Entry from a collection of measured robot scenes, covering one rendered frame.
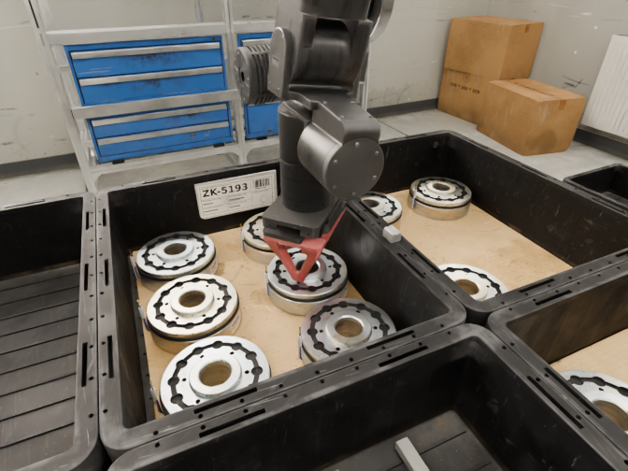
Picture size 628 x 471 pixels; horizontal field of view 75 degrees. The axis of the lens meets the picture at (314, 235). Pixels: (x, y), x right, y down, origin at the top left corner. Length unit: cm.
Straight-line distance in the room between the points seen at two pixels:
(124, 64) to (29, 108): 109
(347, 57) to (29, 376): 45
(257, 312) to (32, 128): 288
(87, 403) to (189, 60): 211
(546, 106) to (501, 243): 272
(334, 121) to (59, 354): 39
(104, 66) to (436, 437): 214
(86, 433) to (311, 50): 33
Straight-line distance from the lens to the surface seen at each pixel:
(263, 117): 252
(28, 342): 58
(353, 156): 34
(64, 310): 60
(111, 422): 33
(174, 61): 233
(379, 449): 41
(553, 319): 45
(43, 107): 325
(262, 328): 50
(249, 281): 56
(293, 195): 43
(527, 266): 65
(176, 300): 50
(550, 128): 348
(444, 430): 43
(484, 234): 70
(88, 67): 231
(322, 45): 38
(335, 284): 50
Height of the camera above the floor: 119
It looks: 34 degrees down
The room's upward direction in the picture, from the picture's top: straight up
